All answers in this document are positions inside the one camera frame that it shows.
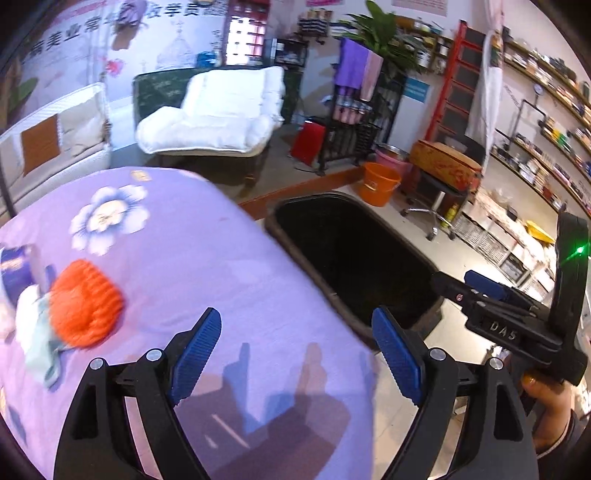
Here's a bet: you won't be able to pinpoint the green potted plant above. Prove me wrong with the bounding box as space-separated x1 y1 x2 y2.
339 0 428 75

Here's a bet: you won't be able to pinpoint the white cushioned lounge chair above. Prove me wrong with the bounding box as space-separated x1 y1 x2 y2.
135 66 286 155

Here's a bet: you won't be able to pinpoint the patterned stool with chrome base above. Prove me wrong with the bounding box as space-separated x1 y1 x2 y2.
399 138 485 241

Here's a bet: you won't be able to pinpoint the pink plastic basin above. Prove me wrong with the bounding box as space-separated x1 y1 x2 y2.
374 150 414 180

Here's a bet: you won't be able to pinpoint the black wall bottle rack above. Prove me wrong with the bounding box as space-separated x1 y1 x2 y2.
295 11 331 44

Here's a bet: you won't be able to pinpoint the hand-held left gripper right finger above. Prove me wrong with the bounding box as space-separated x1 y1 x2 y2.
370 306 541 480

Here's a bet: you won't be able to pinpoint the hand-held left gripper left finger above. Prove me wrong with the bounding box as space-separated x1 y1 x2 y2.
54 307 222 480

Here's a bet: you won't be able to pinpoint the orange plastic bucket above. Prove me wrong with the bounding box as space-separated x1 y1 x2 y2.
355 161 402 208

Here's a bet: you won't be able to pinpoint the small black display box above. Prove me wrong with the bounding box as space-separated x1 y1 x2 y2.
274 39 309 70

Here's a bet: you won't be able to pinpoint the pink towel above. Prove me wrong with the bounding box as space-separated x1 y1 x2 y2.
360 50 385 102

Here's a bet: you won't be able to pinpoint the person's right forearm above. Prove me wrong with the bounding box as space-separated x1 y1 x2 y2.
538 411 591 480

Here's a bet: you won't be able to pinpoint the brown square cushion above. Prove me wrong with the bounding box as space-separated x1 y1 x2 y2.
20 114 63 176

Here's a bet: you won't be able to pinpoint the orange knitted hat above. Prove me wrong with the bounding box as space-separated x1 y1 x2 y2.
48 259 125 349

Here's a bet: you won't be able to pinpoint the low white storage unit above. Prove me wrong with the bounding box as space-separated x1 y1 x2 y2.
455 189 555 296

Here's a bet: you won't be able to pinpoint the purple towel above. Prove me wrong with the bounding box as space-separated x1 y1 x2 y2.
333 38 370 90

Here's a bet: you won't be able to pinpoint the white wicker swing sofa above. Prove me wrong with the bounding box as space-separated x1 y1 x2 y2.
0 82 114 217

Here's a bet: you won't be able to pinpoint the metal basin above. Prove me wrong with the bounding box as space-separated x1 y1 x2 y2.
375 143 413 160

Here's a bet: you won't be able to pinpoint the blue wall sign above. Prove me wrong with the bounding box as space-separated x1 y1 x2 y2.
402 76 430 102

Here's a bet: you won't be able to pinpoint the beige sofa cushion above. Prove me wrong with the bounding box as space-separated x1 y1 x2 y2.
59 95 105 148

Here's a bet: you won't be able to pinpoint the large wall poster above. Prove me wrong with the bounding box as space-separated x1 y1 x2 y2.
14 0 232 107

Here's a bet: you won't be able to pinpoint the red ladder shelf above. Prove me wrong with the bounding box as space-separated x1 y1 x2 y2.
425 19 492 153

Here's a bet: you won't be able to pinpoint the black metal rack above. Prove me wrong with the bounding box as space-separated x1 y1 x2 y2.
316 69 407 176

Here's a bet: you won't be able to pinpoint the person's right hand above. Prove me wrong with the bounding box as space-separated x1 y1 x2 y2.
521 375 578 457

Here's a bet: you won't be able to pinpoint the red telephone booth cabinet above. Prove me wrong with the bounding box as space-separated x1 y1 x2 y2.
225 0 269 68

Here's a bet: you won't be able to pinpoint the purple floral bedsheet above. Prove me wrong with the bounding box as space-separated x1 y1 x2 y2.
0 166 384 480

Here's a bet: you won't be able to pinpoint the white hanging garment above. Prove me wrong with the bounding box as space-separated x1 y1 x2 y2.
466 28 504 148

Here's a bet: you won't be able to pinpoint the black trash bin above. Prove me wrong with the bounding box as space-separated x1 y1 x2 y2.
264 191 446 352

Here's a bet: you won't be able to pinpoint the yellow tray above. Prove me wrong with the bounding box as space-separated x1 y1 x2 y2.
526 220 556 244

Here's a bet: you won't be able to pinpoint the wall shelves with products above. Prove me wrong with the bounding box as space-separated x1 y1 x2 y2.
501 28 591 217

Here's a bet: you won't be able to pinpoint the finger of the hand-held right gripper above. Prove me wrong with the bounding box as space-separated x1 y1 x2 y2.
431 271 481 315
464 270 552 317

